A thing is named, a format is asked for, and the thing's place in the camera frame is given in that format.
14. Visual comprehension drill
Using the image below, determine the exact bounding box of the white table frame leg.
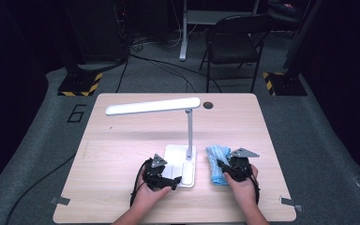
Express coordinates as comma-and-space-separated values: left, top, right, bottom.
178, 0, 261, 62

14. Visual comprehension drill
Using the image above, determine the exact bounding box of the left hand-held gripper cable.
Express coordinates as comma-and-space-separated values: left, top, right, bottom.
129, 157, 153, 207

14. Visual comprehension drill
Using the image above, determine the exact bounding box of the black stand with striped base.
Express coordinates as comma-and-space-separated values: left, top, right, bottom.
56, 46, 103, 98
262, 0, 324, 97

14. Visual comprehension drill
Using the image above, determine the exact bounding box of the person's left hand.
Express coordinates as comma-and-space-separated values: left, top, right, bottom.
133, 174, 173, 214

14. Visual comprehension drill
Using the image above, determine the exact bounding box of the hand-held gripper cable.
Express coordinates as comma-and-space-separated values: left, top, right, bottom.
248, 174, 262, 205
129, 157, 153, 207

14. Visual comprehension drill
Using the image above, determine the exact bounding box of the right hand-held gripper cable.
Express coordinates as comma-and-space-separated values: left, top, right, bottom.
248, 174, 262, 205

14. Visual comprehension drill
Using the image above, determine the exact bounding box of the grey tape piece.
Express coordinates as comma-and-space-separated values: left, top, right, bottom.
279, 196, 304, 213
50, 196, 71, 206

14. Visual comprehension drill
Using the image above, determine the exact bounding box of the black folding chair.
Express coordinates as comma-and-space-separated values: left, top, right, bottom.
199, 13, 276, 94

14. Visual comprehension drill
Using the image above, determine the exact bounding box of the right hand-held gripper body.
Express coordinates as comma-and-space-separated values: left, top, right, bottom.
228, 147, 261, 183

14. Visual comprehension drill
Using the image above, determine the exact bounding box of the tangle of cables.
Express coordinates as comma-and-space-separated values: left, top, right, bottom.
129, 34, 182, 53

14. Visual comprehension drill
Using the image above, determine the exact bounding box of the black floor cable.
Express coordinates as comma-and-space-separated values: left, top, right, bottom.
4, 153, 77, 225
115, 57, 129, 94
127, 52, 223, 94

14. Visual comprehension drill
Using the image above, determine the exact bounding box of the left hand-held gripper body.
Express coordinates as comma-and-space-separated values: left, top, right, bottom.
143, 153, 170, 191

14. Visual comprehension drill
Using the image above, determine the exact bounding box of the dark cabinet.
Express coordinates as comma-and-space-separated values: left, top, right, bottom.
62, 0, 129, 64

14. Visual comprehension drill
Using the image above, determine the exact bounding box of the person's right hand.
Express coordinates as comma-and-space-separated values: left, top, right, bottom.
224, 165, 259, 209

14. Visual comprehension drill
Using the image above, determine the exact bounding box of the white desk lamp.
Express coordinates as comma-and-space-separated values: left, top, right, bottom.
105, 97, 202, 189

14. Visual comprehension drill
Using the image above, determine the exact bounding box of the blue striped cloth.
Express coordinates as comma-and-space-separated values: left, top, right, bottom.
205, 144, 233, 187

